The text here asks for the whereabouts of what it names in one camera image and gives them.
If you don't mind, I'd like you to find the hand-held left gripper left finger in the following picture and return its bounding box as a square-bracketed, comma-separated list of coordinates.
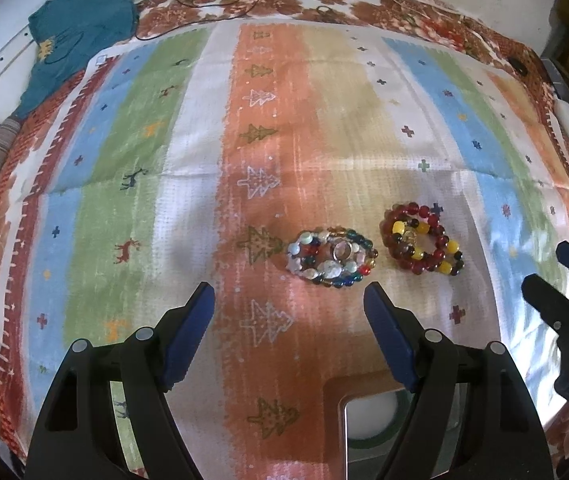
[24, 282, 216, 480]

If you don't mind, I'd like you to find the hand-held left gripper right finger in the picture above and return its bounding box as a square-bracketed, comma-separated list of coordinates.
[363, 282, 560, 480]

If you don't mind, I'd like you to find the multicolour glass bead bracelet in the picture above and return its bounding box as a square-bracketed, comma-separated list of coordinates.
[309, 229, 380, 289]

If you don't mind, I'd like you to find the red and yellow bead bracelet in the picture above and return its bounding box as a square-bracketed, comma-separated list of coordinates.
[389, 217, 466, 277]

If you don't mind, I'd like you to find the brown box with clear lid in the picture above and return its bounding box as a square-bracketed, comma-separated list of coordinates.
[323, 372, 466, 480]

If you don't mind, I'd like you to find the dark red bead bracelet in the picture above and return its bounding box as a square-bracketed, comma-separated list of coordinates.
[381, 202, 451, 261]

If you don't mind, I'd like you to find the pale glass bead bracelet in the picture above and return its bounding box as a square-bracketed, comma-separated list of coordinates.
[287, 232, 348, 282]

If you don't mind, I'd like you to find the striped mat with tree prints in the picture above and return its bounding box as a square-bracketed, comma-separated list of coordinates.
[0, 22, 569, 480]

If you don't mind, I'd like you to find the striped patterned cloth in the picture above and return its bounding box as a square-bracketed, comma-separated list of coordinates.
[0, 0, 569, 480]

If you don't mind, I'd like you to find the teal cloth garment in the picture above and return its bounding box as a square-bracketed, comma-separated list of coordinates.
[14, 0, 138, 121]

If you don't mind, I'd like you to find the black cable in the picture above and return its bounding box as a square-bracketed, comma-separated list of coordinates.
[132, 0, 278, 41]

